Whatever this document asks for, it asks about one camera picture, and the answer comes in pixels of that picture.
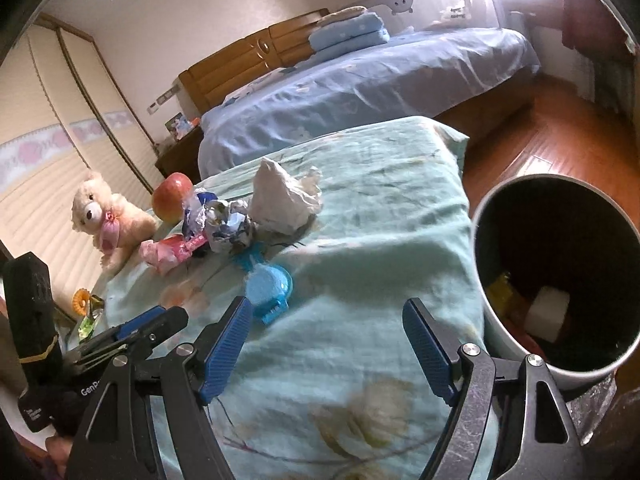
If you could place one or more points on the red and white milk carton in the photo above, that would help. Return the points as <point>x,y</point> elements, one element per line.
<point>547,312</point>

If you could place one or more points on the white plush toy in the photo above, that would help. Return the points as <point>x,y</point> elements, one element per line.
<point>452,14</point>

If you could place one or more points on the white tissue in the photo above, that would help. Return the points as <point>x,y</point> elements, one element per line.
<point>285,197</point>

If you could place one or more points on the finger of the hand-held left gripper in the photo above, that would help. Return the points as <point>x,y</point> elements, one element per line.
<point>135,324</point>
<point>165,322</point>

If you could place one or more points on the bed with blue sheet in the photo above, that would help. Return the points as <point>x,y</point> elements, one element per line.
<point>375,80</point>

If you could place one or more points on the red apple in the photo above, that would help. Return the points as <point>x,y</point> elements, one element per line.
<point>172,197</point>

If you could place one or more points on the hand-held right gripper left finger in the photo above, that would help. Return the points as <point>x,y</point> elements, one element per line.
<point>227,350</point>

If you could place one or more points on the crinkled grey plastic sheet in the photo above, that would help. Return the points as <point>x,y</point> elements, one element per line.
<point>595,410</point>

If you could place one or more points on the red coat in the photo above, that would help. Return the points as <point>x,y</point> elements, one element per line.
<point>590,10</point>

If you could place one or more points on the person's left hand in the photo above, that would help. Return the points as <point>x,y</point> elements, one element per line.
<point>57,457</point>

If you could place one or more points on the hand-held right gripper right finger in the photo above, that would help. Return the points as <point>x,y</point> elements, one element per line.
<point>430,355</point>

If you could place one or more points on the framed photo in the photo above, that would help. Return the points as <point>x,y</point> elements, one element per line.
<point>175,124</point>

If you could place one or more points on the light blue plastic toy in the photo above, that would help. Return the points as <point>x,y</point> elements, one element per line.
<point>267,287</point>

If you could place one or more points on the wooden nightstand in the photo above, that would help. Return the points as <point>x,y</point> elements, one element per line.
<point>180,157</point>

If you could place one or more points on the yellow snack packet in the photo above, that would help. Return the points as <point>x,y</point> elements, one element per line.
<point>500,290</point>

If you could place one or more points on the small patterned pillow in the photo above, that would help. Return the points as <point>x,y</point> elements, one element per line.
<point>345,14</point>

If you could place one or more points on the wooden headboard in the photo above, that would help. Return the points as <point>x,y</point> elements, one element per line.
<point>235,62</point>

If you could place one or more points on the green snack wrapper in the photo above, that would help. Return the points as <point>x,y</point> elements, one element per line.
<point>90,324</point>

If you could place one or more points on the small yellow foam fruit net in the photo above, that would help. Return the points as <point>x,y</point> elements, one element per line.
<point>81,301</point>

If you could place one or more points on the wall switch panel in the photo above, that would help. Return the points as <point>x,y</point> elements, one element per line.
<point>162,99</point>

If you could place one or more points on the cream sliding door wardrobe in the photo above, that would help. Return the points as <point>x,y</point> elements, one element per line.
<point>50,160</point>

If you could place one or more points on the pink plastic wrapper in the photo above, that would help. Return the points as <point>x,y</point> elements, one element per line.
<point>167,252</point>

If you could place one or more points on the round trash bin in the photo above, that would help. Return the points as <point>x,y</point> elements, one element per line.
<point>485,280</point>

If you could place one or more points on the cream teddy bear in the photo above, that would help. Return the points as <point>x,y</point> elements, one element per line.
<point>115,220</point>

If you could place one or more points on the folded blue quilt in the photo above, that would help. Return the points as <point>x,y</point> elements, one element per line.
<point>350,35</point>

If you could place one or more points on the flat white and blue pillow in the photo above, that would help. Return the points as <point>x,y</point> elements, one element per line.
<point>255,87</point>

